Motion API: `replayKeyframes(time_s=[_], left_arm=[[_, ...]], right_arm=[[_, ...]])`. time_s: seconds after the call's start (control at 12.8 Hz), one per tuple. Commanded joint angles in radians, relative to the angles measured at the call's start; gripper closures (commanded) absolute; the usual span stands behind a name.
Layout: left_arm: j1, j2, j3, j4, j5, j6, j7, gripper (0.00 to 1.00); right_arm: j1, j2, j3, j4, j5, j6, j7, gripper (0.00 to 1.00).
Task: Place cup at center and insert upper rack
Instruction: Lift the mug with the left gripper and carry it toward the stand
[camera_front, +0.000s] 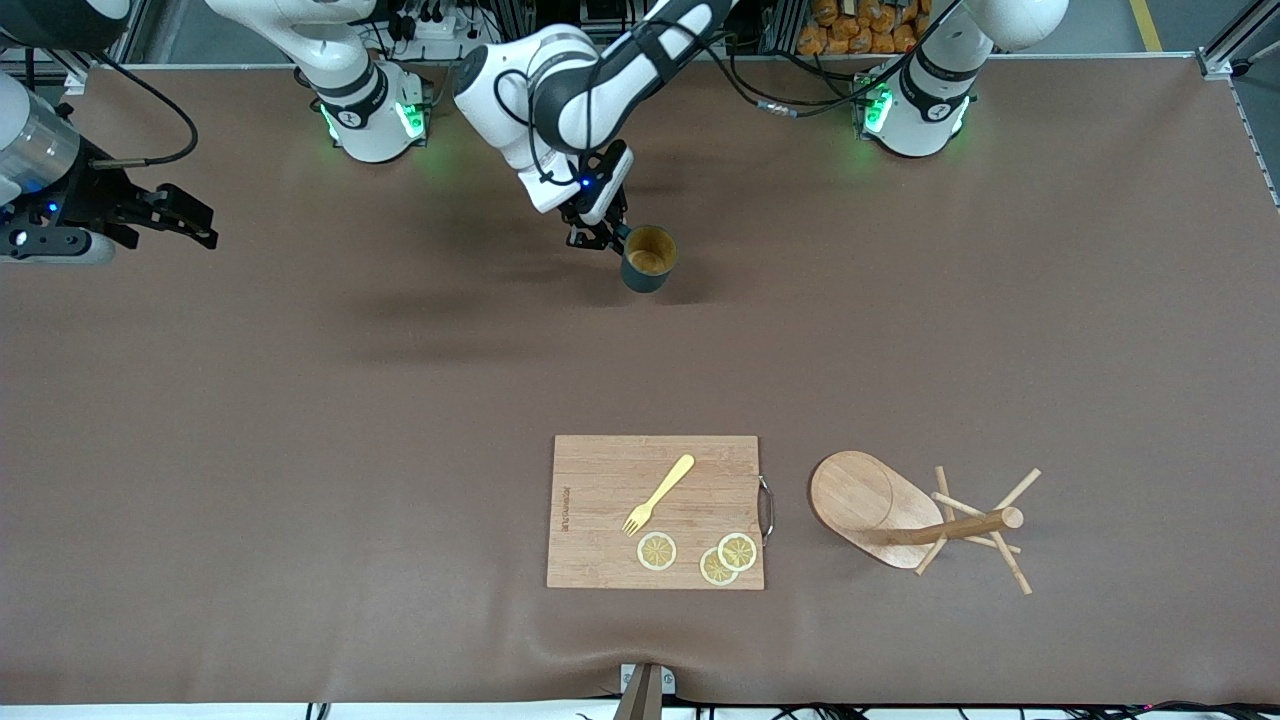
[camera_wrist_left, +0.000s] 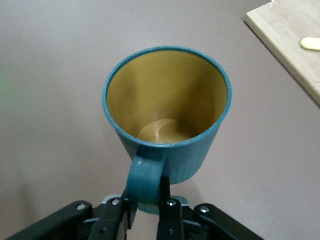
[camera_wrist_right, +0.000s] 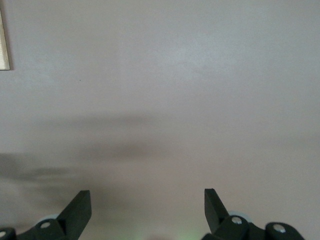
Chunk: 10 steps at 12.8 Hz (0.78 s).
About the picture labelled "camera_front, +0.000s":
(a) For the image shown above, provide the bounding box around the dark green ribbed cup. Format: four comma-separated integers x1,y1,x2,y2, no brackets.
620,225,678,294

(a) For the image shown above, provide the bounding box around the wooden cup rack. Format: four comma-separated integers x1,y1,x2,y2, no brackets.
808,450,1043,597

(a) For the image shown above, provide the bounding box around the white power strip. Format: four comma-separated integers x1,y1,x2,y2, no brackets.
385,8,501,61

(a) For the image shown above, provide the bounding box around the yellow plastic fork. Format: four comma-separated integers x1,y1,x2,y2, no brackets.
622,454,696,538

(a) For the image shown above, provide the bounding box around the bamboo cutting board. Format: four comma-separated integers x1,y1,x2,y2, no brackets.
546,434,766,591

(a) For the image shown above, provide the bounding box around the pile of orange items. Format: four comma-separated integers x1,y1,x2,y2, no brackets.
797,0,946,56

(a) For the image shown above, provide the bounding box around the brown table mat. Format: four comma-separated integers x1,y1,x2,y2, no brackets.
0,55,1280,706

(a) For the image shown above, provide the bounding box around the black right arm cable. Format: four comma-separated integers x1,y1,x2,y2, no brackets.
30,50,198,168

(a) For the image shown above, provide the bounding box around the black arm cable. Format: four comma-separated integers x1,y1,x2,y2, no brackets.
30,50,198,168
495,0,961,186

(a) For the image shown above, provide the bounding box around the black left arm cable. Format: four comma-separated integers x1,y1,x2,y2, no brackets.
495,0,961,186

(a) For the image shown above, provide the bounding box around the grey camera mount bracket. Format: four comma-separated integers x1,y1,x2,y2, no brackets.
612,662,677,720

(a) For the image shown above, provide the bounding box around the aluminium frame post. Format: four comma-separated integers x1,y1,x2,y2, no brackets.
1197,0,1280,81

